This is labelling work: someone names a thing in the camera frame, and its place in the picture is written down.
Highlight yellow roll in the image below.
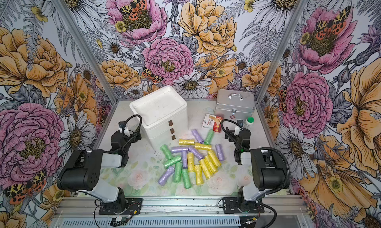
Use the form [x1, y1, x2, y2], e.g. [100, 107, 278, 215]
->
[179, 139, 195, 145]
[208, 150, 222, 168]
[194, 143, 212, 151]
[194, 165, 203, 186]
[204, 155, 218, 174]
[199, 159, 212, 179]

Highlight white plastic drawer unit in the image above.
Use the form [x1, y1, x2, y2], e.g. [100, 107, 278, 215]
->
[130, 86, 189, 151]

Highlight yellow roll bottom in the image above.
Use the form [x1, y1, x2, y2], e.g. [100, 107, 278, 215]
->
[194, 165, 203, 186]

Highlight yellow roll top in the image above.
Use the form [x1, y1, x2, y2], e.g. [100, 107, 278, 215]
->
[179, 139, 195, 145]

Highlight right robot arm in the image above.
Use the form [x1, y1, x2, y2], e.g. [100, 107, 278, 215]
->
[233, 128, 291, 213]

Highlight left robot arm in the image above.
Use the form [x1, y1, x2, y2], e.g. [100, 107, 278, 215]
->
[57, 123, 141, 214]

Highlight white bottle green cap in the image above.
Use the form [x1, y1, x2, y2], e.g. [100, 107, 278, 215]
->
[244, 117, 254, 130]

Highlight purple roll far right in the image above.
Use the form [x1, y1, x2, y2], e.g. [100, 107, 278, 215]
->
[215, 144, 225, 161]

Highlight purple roll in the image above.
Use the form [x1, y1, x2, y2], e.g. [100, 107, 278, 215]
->
[215, 144, 225, 161]
[158, 166, 175, 186]
[191, 129, 204, 144]

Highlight green roll top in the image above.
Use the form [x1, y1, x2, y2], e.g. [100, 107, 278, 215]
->
[204, 129, 214, 145]

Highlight green roll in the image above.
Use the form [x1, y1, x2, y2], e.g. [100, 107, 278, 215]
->
[182, 169, 192, 189]
[204, 129, 214, 145]
[173, 162, 183, 183]
[160, 144, 173, 160]

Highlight red white carton box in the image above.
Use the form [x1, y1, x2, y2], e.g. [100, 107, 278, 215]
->
[201, 114, 224, 132]

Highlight silver aluminium case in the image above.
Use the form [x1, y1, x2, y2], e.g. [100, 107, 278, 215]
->
[215, 89, 255, 121]

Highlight purple roll top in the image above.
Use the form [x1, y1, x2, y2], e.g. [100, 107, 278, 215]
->
[191, 129, 204, 144]

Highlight purple roll diagonal middle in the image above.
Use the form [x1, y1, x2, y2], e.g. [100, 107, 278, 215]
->
[188, 146, 204, 160]

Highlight green roll upper left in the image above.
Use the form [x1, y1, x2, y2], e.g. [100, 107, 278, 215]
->
[160, 144, 173, 160]

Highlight purple roll horizontal middle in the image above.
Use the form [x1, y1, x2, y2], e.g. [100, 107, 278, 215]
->
[171, 146, 189, 153]

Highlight yellow roll vertical middle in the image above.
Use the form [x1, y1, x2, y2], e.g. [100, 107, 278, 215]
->
[187, 152, 194, 172]

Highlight purple roll bottom left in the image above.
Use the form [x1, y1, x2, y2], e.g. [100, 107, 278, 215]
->
[158, 166, 175, 186]

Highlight green roll diagonal left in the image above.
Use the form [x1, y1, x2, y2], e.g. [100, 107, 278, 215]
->
[163, 155, 182, 169]

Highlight purple roll vertical middle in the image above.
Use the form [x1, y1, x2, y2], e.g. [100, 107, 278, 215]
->
[181, 151, 188, 169]

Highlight green roll bottom left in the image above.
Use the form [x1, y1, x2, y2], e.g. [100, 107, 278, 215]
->
[173, 162, 183, 183]

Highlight green roll bottom right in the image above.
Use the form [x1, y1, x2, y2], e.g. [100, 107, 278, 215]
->
[182, 169, 192, 189]

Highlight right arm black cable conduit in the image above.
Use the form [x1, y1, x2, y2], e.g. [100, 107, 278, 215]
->
[220, 119, 291, 194]

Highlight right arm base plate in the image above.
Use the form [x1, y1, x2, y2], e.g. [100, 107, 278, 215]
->
[222, 197, 265, 214]

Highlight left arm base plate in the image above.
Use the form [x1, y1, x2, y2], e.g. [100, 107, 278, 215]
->
[99, 198, 143, 215]

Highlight aluminium front rail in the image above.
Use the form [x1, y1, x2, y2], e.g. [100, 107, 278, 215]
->
[51, 195, 314, 228]

